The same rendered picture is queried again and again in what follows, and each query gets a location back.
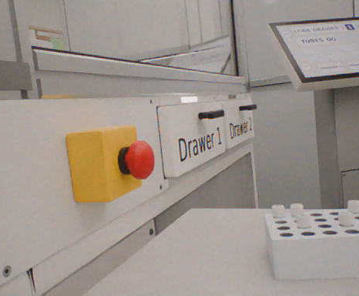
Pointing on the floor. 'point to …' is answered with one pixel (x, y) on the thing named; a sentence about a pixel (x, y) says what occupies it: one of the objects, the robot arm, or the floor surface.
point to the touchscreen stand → (343, 146)
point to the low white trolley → (216, 262)
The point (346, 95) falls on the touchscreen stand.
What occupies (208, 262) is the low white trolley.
